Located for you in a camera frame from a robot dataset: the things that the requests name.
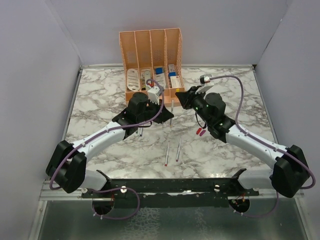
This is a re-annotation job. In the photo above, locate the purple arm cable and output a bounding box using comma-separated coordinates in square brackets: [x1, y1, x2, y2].
[49, 78, 166, 190]
[209, 75, 316, 189]

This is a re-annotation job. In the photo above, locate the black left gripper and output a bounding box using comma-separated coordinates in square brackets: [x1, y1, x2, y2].
[137, 98, 174, 124]

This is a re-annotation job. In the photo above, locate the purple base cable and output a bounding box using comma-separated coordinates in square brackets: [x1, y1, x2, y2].
[91, 187, 142, 221]
[232, 192, 281, 220]

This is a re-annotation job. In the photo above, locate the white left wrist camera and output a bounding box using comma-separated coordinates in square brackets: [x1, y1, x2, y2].
[147, 86, 163, 105]

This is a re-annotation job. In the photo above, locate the white box blue lid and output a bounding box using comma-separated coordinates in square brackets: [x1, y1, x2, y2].
[153, 65, 167, 89]

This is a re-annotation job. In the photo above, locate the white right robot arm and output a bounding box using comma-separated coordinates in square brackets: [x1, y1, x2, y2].
[175, 86, 311, 198]

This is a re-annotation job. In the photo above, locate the magenta white pen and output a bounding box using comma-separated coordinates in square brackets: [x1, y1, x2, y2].
[175, 138, 182, 162]

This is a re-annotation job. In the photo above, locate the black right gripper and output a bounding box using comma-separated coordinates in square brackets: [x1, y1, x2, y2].
[176, 85, 212, 125]

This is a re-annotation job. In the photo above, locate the white oval packaged item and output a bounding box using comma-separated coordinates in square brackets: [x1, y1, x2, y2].
[126, 68, 140, 92]

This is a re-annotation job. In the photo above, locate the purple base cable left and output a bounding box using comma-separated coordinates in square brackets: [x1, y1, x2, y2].
[91, 187, 142, 221]

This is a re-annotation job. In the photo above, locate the yellow white pen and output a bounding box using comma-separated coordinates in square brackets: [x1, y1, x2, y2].
[169, 99, 174, 128]

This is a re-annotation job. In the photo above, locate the grey metal flat tool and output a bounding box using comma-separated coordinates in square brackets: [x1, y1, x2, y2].
[141, 69, 153, 91]

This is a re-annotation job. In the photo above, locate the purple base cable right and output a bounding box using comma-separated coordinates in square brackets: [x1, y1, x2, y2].
[232, 192, 281, 220]

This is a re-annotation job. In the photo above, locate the peach plastic desk organizer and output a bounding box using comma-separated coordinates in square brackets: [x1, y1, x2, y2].
[119, 28, 185, 107]

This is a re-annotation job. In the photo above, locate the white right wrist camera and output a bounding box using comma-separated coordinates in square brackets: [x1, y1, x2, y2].
[195, 74, 214, 94]

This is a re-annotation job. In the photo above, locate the black metal base frame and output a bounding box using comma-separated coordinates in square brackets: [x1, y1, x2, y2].
[81, 169, 259, 209]

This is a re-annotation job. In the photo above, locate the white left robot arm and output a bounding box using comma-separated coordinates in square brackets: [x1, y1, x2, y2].
[45, 92, 174, 198]

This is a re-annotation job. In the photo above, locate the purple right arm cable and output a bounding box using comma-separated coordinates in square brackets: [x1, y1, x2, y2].
[209, 75, 316, 189]

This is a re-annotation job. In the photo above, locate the red white pen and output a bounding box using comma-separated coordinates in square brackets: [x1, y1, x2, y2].
[164, 140, 170, 167]

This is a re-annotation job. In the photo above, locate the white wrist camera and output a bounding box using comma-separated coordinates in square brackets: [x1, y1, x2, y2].
[147, 86, 163, 105]
[195, 74, 214, 94]

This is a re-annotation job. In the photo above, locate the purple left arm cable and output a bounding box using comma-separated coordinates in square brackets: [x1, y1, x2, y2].
[49, 78, 166, 190]

